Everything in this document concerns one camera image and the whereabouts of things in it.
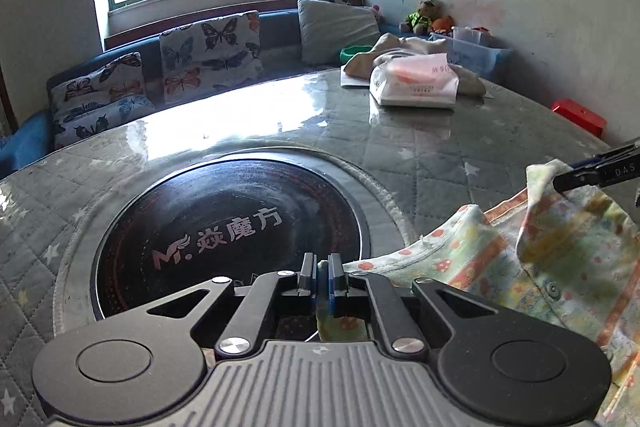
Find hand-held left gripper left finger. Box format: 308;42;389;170
125;252;319;358

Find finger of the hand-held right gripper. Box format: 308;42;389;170
570;143;640;169
552;164;607;196

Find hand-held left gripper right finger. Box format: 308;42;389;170
326;253;507;358

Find green patterned baby garment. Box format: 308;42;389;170
315;158;640;427

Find red plastic stool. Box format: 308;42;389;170
551;98;609;140

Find black round induction cooktop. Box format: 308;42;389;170
94;158;372;344

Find beige cloth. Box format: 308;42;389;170
341;33;489;98

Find clear blue storage box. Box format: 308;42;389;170
429;26;514;84

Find pink tissue pack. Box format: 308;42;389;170
368;53;461;109

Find teddy bear in green vest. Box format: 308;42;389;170
399;0;447;36

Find green bowl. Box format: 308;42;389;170
339;45;374;63

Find blue sofa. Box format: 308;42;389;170
0;7;436;172

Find grey pillow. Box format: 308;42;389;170
297;0;384;66

